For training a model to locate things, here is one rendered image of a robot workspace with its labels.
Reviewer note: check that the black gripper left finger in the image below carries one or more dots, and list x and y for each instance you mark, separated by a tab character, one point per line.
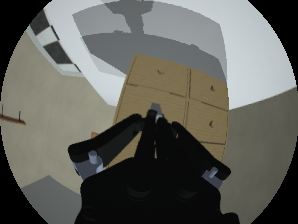
91	156

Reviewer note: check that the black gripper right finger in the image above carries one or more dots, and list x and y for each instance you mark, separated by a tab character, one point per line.
186	180

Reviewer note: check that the brown chest of drawers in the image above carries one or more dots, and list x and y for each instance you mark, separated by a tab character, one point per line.
186	98

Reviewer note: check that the tan wooden drawer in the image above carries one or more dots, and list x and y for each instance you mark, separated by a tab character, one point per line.
139	101
129	151
200	123
159	75
217	152
202	89

